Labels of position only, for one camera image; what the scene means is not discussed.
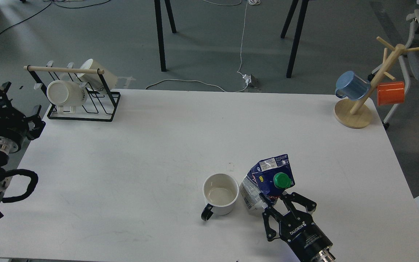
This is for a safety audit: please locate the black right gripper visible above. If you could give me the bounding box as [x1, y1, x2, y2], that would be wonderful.
[259, 192, 334, 257]

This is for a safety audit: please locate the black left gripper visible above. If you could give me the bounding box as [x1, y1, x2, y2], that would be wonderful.
[0, 82, 45, 153]

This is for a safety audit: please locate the blue white milk carton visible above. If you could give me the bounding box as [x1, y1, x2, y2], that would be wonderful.
[239, 154, 295, 211]

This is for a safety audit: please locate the white mug black handle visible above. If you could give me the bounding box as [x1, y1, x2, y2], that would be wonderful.
[201, 174, 240, 222]

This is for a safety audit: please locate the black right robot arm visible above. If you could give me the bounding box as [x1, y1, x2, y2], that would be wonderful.
[259, 192, 335, 262]

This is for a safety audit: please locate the white mug on rack front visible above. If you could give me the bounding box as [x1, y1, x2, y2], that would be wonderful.
[47, 80, 88, 106]

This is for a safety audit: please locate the white mug on rack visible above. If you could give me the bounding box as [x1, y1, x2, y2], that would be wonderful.
[47, 80, 88, 106]
[77, 59, 118, 94]

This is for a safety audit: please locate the white mug on rack rear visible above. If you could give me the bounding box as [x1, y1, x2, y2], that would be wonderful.
[77, 59, 118, 94]

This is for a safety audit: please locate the wooden mug tree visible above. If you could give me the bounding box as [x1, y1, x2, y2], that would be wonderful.
[334, 37, 419, 129]

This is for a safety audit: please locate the blue mug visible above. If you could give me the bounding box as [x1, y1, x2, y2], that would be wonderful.
[335, 70, 371, 101]

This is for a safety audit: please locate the orange mug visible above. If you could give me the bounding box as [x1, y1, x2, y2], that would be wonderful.
[377, 82, 405, 106]

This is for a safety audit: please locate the black table leg left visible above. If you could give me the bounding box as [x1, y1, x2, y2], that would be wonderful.
[153, 0, 177, 72]

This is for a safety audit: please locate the black table leg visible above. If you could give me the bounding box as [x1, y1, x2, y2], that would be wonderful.
[153, 0, 177, 72]
[280, 0, 309, 79]

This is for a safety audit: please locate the black table leg right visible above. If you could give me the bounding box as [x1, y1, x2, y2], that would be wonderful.
[280, 0, 309, 79]

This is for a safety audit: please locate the black wire mug rack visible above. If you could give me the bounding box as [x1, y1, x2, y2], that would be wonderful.
[24, 63, 121, 122]

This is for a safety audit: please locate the black floor cable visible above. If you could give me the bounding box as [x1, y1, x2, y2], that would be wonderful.
[0, 0, 111, 59]

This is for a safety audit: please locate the white floor cable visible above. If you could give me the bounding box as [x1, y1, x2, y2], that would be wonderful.
[144, 0, 261, 92]

